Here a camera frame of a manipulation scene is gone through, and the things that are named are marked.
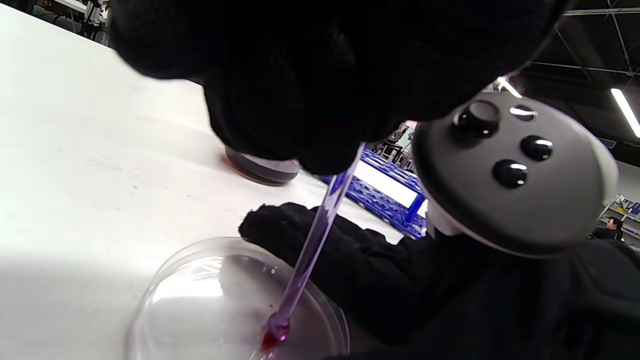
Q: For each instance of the person's left hand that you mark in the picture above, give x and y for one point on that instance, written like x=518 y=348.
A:
x=325 y=65

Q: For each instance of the person's right hand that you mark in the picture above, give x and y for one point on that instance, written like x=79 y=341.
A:
x=450 y=300

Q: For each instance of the dark red liquid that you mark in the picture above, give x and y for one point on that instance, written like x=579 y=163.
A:
x=260 y=170

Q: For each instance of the clear round culture dish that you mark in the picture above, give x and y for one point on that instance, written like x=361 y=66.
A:
x=200 y=310

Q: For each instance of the blue test tube rack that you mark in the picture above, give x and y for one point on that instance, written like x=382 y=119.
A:
x=380 y=210

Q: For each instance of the grey right hand controller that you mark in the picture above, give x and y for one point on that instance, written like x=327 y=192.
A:
x=525 y=200

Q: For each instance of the translucent plastic beaker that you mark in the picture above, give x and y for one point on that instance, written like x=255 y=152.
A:
x=260 y=176

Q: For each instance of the ceiling strip light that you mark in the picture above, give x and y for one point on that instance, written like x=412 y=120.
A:
x=509 y=87
x=625 y=112

